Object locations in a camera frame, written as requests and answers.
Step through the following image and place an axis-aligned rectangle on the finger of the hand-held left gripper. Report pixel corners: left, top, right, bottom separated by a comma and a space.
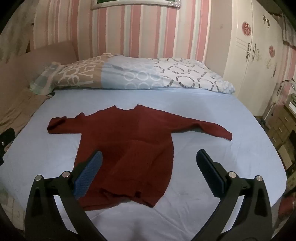
0, 128, 16, 166

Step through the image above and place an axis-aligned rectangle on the white wardrobe with red decals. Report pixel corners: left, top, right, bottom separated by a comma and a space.
222, 0, 292, 116

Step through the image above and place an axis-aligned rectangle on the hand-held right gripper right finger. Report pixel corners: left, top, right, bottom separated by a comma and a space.
196, 149, 273, 241

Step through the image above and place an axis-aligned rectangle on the wooden chest of drawers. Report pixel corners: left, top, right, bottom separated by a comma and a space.
266, 102, 296, 172

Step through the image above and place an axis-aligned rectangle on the dark red knit sweater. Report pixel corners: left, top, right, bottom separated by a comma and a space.
47, 105, 233, 212

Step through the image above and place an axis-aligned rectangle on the beige padded headboard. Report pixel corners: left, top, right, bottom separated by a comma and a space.
0, 41, 79, 93

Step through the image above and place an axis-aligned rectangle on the beige blanket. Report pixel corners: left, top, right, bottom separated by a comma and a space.
0, 89, 55, 149

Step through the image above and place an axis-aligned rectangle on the silver framed wall picture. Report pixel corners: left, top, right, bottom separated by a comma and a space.
90, 0, 181, 10

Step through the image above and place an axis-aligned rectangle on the red round object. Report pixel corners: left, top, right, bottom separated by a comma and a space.
277, 197, 292, 218

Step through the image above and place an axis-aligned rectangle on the patterned pillow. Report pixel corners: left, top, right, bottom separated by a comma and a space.
30, 53, 236, 96

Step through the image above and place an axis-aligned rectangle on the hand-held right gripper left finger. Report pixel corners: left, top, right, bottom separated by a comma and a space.
24, 151, 109, 241

